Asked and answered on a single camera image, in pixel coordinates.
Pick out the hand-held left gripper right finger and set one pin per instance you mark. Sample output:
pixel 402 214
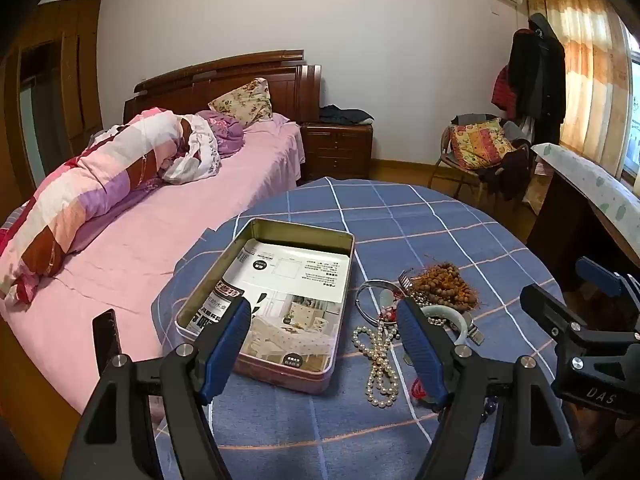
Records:
pixel 420 350

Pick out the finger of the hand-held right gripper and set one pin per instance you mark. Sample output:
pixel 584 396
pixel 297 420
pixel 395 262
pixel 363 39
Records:
pixel 602 276
pixel 555 317

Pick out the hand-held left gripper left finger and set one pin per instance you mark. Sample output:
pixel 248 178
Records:
pixel 227 340

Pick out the pink tin box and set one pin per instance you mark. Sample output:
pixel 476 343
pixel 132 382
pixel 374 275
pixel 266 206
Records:
pixel 280 375

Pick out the silver bangle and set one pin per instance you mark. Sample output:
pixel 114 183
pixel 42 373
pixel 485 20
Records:
pixel 361 305

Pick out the red charm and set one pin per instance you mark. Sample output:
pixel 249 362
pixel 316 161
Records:
pixel 390 311

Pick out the white jade bangle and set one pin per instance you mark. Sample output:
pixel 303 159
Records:
pixel 462 325

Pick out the silver metal clasp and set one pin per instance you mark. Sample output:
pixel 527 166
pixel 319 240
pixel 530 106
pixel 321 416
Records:
pixel 476 336

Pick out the dark wooden desk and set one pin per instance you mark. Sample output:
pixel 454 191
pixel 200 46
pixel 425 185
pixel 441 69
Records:
pixel 560 220

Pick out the small silver comb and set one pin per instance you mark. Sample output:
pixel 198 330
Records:
pixel 407 280

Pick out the printed paper leaflet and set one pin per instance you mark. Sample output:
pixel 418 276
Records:
pixel 295 280

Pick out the white green-print desk cover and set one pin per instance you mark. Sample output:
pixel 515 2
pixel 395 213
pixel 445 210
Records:
pixel 590 180

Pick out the bed with pink sheet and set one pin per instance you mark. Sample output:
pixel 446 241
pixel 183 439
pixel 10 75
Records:
pixel 150 240

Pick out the blue plaid tablecloth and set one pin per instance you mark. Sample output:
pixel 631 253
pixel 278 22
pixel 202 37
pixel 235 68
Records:
pixel 400 220

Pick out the dark garment on chair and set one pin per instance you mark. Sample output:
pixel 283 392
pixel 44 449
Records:
pixel 510 170

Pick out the window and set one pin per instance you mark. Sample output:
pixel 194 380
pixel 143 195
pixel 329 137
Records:
pixel 634 110

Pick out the colourful patterned cushion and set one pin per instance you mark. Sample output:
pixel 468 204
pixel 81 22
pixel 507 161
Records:
pixel 477 142

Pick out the wooden chair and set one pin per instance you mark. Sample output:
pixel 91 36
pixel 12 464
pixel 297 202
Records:
pixel 442 160

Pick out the purple blanket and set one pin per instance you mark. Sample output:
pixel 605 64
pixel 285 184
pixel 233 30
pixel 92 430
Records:
pixel 227 135

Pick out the hanging dark coats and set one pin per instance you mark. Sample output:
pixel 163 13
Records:
pixel 540 75

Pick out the hanging red garment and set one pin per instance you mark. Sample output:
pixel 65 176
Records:
pixel 502 90

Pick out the pink patchwork quilt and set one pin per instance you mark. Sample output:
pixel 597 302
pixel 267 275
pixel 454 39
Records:
pixel 90 175

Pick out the dark wooden nightstand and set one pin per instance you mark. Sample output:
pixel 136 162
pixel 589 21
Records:
pixel 340 150

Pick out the striped orange curtain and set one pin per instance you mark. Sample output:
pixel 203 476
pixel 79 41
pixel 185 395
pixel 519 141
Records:
pixel 585 60

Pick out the floral pillow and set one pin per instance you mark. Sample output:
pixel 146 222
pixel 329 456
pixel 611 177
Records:
pixel 247 100

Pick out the dark folded clothes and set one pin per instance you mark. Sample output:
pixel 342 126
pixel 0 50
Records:
pixel 345 116

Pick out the dark wooden headboard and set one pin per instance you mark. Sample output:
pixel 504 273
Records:
pixel 300 95

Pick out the brown wooden wardrobe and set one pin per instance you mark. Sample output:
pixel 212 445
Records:
pixel 75 60

